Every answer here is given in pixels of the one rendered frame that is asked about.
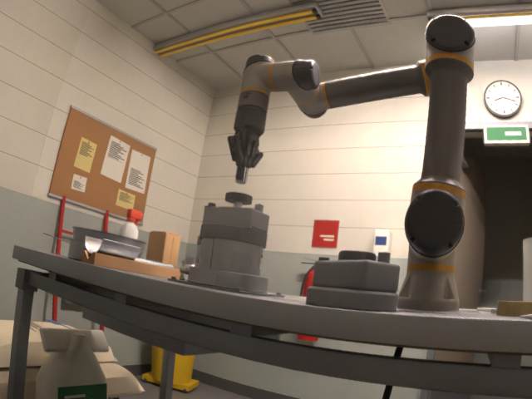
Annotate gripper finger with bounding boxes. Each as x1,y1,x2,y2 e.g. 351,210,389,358
243,129,264,185
227,129,248,185

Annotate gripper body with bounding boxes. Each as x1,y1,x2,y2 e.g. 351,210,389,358
233,91,271,139

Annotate dark grey pump knob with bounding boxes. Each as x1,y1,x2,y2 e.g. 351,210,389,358
224,191,254,209

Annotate grey pump lid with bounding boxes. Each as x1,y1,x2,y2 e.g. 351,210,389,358
200,203,270,249

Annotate grey canister body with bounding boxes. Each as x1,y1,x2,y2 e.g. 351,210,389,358
188,234,270,294

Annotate brown cardboard box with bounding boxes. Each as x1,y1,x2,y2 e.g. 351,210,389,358
146,230,183,268

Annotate white spray bottle red top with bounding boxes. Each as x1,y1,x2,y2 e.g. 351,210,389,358
120,208,145,241

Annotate grey ceiling vent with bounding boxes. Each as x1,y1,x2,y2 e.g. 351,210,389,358
306,0,390,35

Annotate red fire extinguisher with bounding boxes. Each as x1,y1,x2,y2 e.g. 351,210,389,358
296,265,322,342

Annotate black low box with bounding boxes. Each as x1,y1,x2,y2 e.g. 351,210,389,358
337,249,392,264

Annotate grey metal basin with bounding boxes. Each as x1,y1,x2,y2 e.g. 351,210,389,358
67,225,149,261

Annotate white sign blue square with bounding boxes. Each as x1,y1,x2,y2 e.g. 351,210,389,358
373,228,392,255

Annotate wooden tray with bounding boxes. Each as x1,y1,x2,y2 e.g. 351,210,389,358
80,250,182,280

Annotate grey octagonal block on disc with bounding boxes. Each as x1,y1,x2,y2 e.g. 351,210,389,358
306,259,401,312

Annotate cork notice board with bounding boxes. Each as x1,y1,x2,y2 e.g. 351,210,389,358
48,105,158,215

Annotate metal scoop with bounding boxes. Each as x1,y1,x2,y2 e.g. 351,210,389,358
83,234,106,255

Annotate yellow floor stand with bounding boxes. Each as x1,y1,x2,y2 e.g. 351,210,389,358
141,344,200,392

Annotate green exit sign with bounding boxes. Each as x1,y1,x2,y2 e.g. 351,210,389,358
481,124,532,147

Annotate dark brown door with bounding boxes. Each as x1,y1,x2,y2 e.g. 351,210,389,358
458,131,532,308

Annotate beige sack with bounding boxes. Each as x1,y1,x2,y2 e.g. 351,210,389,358
0,318,145,399

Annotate bright ceiling light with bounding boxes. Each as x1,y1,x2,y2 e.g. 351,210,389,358
462,13,532,29

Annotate white bag green label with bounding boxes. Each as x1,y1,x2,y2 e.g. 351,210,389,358
34,327,110,399

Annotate small tan cardboard box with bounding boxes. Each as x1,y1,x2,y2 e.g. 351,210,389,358
495,299,532,320

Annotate red wall sign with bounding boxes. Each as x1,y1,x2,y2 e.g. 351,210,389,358
311,219,341,249

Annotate red metal rack frame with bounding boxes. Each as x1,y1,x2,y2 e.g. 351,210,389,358
52,195,111,326

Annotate round wall clock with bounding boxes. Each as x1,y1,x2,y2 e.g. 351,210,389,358
482,79,524,119

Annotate black cable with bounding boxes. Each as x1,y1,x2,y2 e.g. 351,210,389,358
381,346,405,399

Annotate grey metal table frame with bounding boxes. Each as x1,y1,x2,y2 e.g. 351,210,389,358
7,244,532,399

